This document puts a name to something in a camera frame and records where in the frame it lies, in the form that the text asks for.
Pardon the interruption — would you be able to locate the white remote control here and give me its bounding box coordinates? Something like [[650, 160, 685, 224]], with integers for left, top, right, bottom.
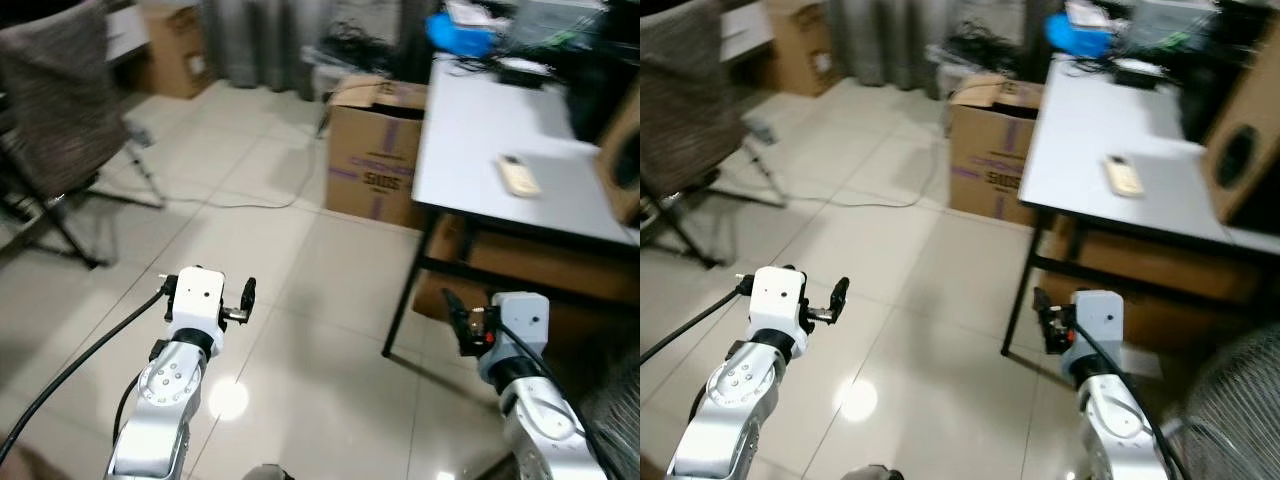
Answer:
[[496, 154, 542, 199], [1102, 154, 1146, 199]]

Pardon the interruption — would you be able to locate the purple print cardboard box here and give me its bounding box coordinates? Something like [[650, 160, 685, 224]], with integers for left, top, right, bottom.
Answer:
[[947, 74, 1047, 228], [324, 74, 432, 231]]

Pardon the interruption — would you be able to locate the white table with black legs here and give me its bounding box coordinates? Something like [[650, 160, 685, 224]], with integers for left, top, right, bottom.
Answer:
[[1002, 54, 1280, 359], [381, 54, 641, 363]]

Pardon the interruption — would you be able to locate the wooden speaker box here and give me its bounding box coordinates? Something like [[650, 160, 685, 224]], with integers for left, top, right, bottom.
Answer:
[[1201, 38, 1280, 227], [596, 84, 641, 228]]

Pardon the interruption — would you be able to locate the plain brown cardboard box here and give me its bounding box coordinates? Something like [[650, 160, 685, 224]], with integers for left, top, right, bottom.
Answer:
[[765, 0, 843, 98], [138, 0, 213, 100]]

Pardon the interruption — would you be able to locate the brown striped fabric chair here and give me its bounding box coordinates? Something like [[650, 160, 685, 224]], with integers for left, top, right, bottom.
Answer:
[[640, 0, 793, 269], [0, 0, 169, 269]]

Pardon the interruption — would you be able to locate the grey curtain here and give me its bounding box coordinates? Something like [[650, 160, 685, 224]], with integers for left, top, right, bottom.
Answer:
[[824, 0, 1033, 89], [198, 0, 403, 93]]

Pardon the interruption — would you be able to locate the blue plastic bag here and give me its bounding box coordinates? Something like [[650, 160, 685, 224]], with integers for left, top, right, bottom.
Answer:
[[1045, 11, 1113, 58], [424, 11, 498, 58]]

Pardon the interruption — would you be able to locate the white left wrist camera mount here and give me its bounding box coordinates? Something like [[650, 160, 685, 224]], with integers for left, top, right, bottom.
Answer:
[[164, 266, 227, 347], [749, 265, 810, 338]]

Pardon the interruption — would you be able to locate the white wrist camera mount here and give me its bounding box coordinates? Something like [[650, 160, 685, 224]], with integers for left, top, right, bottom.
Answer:
[[749, 265, 810, 338], [164, 266, 227, 347], [1071, 289, 1127, 363], [489, 291, 550, 363]]

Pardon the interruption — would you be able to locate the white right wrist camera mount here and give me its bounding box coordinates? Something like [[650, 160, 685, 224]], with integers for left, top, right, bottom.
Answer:
[[1071, 289, 1127, 363], [489, 291, 550, 363]]

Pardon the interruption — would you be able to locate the white floor cable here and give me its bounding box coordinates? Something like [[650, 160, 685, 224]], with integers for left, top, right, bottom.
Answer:
[[160, 178, 303, 213]]

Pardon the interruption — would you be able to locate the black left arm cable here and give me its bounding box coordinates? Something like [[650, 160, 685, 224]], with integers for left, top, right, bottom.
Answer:
[[640, 280, 753, 366], [0, 283, 169, 463]]

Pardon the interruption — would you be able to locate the black cable heap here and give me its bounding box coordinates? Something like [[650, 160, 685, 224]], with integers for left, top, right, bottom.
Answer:
[[945, 20, 1023, 73], [326, 22, 405, 75]]

